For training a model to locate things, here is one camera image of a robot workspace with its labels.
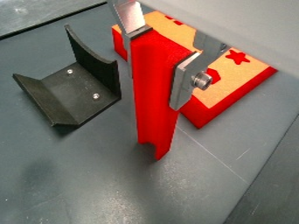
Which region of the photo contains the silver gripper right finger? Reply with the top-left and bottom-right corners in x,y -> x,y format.
169,31 -> 229,110

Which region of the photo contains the black curved holder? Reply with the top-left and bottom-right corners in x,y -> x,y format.
13,24 -> 121,127

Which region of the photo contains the tall red arch peg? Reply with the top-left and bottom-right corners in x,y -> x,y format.
130,31 -> 190,160

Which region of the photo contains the red shape sorting board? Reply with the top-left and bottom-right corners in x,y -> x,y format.
112,11 -> 276,128

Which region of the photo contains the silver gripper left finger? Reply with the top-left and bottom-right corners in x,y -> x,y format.
106,0 -> 152,76

